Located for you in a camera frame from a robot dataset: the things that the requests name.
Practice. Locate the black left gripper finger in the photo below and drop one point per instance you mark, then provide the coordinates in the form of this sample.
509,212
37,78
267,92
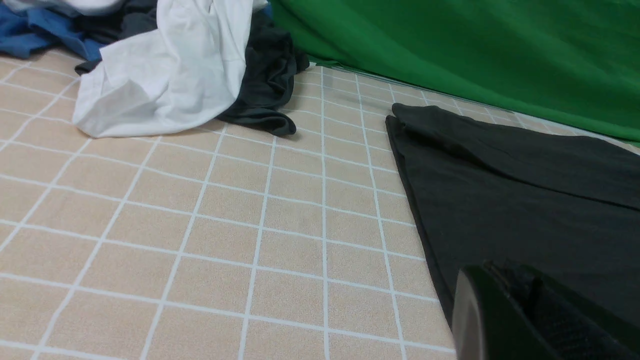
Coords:
515,312

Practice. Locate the dark gray long-sleeve shirt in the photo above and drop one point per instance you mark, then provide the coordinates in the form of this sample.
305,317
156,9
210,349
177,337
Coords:
566,205

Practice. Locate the white crumpled shirt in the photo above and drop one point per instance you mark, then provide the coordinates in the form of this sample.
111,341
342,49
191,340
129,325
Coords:
106,21

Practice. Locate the green backdrop cloth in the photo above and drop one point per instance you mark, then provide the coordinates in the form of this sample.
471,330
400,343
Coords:
573,62

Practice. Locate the beige checkered tablecloth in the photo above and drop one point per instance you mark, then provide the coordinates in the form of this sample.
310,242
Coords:
220,242

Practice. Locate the dark crumpled garment in pile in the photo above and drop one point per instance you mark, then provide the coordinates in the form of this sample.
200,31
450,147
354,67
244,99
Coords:
270,75

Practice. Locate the blue crumpled garment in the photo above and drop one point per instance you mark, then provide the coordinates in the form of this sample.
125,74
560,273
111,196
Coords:
25,33

